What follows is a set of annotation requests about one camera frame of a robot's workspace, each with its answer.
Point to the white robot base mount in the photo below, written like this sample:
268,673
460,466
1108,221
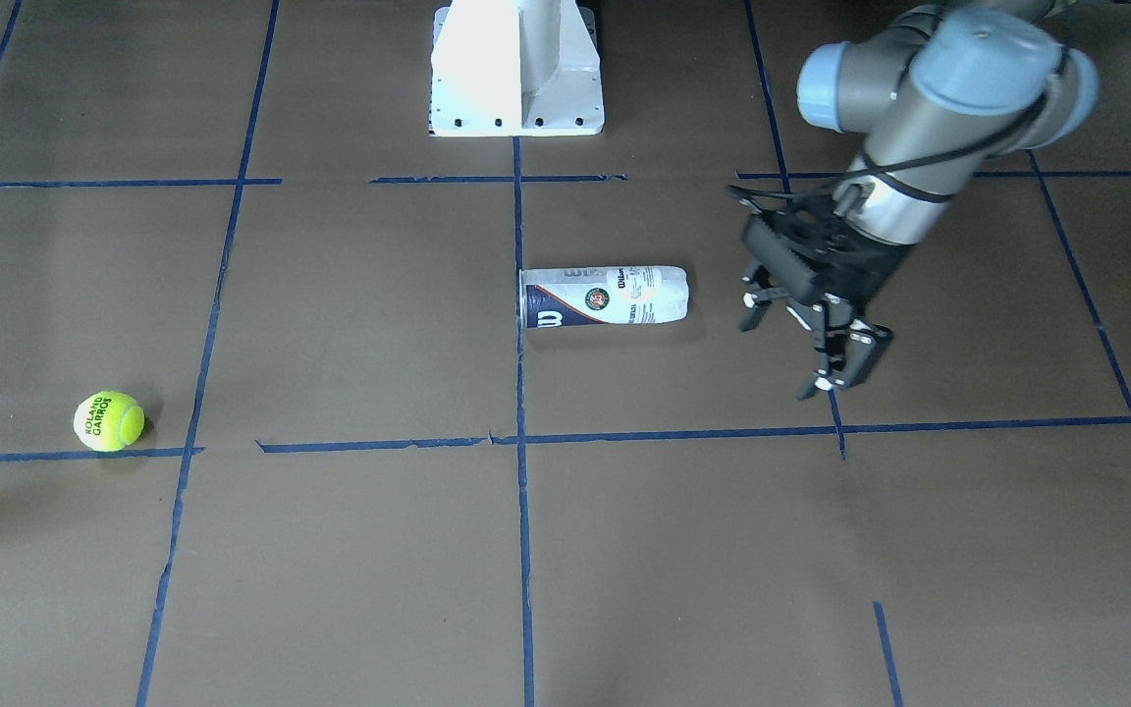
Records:
515,68

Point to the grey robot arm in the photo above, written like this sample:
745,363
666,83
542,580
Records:
939,91

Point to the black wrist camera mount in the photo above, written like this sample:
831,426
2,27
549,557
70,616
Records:
806,216

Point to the yellow tennis ball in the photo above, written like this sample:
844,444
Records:
108,421

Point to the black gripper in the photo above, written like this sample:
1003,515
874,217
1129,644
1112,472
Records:
873,266

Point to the tennis ball can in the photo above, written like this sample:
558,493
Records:
582,296

